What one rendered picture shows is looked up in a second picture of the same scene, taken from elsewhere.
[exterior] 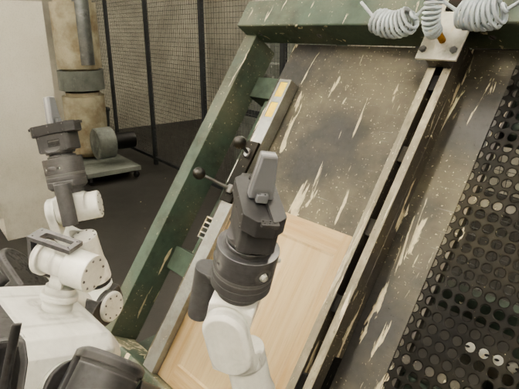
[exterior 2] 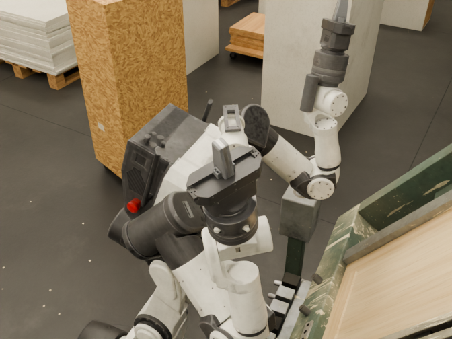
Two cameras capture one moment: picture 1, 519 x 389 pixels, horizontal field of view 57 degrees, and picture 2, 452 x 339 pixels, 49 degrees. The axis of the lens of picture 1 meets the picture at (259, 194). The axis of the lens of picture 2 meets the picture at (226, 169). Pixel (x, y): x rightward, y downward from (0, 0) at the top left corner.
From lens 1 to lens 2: 69 cm
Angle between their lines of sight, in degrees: 61
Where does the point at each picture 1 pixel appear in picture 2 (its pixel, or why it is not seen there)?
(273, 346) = (388, 321)
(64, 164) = (322, 60)
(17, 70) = not seen: outside the picture
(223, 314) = (205, 233)
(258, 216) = (194, 182)
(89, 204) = (325, 101)
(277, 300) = (426, 292)
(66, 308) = not seen: hidden behind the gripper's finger
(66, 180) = (317, 74)
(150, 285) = (410, 199)
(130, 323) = (378, 216)
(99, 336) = not seen: hidden behind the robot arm
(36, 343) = (175, 171)
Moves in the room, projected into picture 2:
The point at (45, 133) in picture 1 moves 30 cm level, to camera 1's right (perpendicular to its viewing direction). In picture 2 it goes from (325, 28) to (403, 77)
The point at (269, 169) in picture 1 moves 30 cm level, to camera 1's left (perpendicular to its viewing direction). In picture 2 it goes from (216, 155) to (157, 69)
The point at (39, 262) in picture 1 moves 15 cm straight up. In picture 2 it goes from (220, 126) to (220, 67)
